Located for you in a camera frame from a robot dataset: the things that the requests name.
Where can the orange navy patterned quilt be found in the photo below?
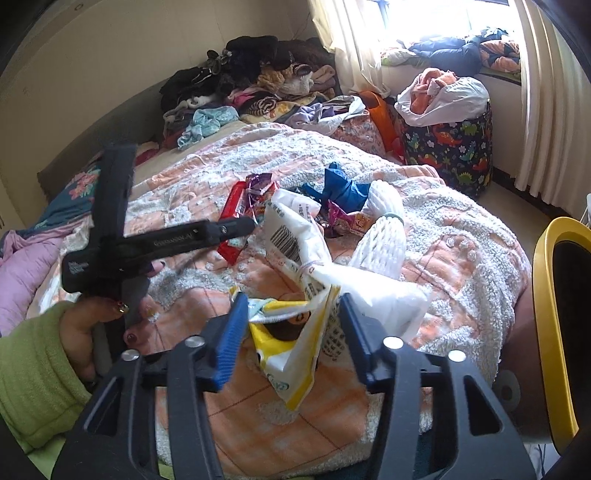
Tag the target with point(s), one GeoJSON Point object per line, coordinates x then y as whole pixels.
{"type": "Point", "coordinates": [501, 53]}

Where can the orange pink clothes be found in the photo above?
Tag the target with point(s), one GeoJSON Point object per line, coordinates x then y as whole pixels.
{"type": "Point", "coordinates": [427, 85]}

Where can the navy jacket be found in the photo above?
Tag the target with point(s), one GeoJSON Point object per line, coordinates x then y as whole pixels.
{"type": "Point", "coordinates": [443, 53]}

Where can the red plastic bottle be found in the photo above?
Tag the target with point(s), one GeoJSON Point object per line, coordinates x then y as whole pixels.
{"type": "Point", "coordinates": [232, 207]}

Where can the yellow rimmed trash bin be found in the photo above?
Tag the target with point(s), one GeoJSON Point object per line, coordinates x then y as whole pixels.
{"type": "Point", "coordinates": [547, 286]}

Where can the person's left forearm green sleeve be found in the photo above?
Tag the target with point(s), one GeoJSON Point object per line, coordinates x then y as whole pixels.
{"type": "Point", "coordinates": [32, 378]}

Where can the floral fabric bag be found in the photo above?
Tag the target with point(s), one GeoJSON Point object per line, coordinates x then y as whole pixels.
{"type": "Point", "coordinates": [360, 136]}

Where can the cream curtain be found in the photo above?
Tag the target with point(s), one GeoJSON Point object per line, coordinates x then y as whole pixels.
{"type": "Point", "coordinates": [549, 92]}
{"type": "Point", "coordinates": [351, 41]}

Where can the purple snack wrapper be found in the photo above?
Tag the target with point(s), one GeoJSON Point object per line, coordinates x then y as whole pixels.
{"type": "Point", "coordinates": [258, 182]}

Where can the grey bed headboard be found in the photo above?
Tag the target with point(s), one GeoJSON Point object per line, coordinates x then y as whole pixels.
{"type": "Point", "coordinates": [111, 124]}

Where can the beige bed sheet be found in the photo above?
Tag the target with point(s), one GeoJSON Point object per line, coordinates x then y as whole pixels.
{"type": "Point", "coordinates": [231, 130]}

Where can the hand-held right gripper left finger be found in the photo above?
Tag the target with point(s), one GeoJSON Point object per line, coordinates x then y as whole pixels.
{"type": "Point", "coordinates": [228, 344]}

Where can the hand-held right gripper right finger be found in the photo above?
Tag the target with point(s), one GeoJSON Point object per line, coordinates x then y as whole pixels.
{"type": "Point", "coordinates": [354, 334]}

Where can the navy floral pillow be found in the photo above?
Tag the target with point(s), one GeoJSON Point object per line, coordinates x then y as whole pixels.
{"type": "Point", "coordinates": [78, 194]}

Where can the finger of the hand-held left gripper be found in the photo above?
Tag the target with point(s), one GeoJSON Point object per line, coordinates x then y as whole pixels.
{"type": "Point", "coordinates": [235, 226]}

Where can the lilac quilt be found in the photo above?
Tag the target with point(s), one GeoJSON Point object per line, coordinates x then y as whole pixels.
{"type": "Point", "coordinates": [27, 272]}

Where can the dinosaur print laundry basket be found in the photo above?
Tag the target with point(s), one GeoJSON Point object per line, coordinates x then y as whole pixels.
{"type": "Point", "coordinates": [443, 152]}

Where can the light blue garment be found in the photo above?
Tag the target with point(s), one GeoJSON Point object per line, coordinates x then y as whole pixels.
{"type": "Point", "coordinates": [207, 120]}

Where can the person's left hand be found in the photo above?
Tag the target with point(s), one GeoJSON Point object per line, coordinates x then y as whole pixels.
{"type": "Point", "coordinates": [78, 332]}

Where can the pink candy wrapper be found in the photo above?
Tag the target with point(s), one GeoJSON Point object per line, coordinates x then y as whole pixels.
{"type": "Point", "coordinates": [337, 217]}

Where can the yellow white wrapper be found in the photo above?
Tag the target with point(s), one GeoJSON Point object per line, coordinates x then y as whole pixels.
{"type": "Point", "coordinates": [277, 362]}

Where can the window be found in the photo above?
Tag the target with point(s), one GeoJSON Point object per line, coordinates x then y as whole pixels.
{"type": "Point", "coordinates": [438, 18]}

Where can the white printed plastic bag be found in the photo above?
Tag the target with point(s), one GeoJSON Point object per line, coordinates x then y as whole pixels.
{"type": "Point", "coordinates": [288, 221]}

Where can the orange bag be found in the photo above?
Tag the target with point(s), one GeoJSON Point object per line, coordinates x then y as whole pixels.
{"type": "Point", "coordinates": [381, 115]}

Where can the white plastic laundry bag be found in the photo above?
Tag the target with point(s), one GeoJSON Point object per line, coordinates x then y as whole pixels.
{"type": "Point", "coordinates": [461, 94]}

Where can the lavender garment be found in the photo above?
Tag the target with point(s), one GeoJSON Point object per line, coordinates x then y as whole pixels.
{"type": "Point", "coordinates": [318, 113]}

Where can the blue plastic bag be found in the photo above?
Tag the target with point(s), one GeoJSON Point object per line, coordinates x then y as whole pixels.
{"type": "Point", "coordinates": [341, 189]}

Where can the orange yellow candy wrapper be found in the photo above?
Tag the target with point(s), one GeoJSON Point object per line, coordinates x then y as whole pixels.
{"type": "Point", "coordinates": [363, 223]}

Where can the orange white fluffy blanket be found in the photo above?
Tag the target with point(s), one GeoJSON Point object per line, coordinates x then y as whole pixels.
{"type": "Point", "coordinates": [461, 240]}

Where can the pile of clothes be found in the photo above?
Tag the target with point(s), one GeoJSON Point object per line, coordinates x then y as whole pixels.
{"type": "Point", "coordinates": [258, 69]}

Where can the white foam fruit net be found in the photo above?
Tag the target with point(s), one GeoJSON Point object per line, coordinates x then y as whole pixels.
{"type": "Point", "coordinates": [383, 249]}
{"type": "Point", "coordinates": [385, 198]}

